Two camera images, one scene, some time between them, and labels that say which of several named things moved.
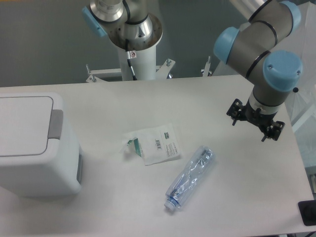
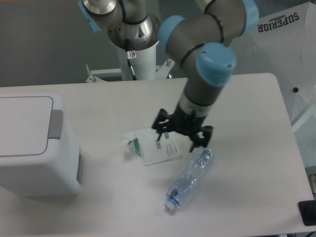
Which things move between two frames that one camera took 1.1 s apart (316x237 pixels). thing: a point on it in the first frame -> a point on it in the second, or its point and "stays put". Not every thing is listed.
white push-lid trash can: x=35 y=160 stays put
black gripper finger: x=236 y=111 -> x=163 y=122
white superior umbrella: x=301 y=102 stays put
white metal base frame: x=163 y=72 stays put
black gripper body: x=261 y=120 -> x=185 y=124
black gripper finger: x=274 y=130 -> x=207 y=131
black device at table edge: x=307 y=211 stays put
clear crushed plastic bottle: x=181 y=190 stays put
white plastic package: x=155 y=144 stays put
